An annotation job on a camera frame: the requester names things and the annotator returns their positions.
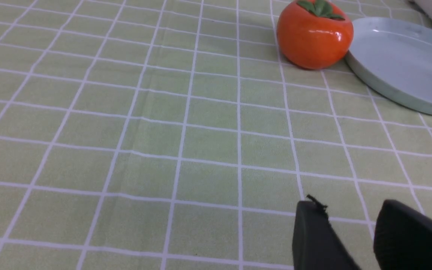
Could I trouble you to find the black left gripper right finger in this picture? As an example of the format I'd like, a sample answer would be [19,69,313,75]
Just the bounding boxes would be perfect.
[373,199,432,270]

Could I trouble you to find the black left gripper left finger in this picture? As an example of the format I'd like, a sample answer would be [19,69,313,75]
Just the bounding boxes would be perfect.
[292,195,360,270]

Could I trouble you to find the light blue plate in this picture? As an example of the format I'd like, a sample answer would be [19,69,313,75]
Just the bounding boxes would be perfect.
[345,17,432,115]

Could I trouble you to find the orange persimmon with green leaf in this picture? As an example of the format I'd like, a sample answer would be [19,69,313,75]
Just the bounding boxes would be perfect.
[276,0,354,70]

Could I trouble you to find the green checkered tablecloth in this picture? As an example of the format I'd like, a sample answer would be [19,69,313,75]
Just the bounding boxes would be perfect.
[0,0,432,270]

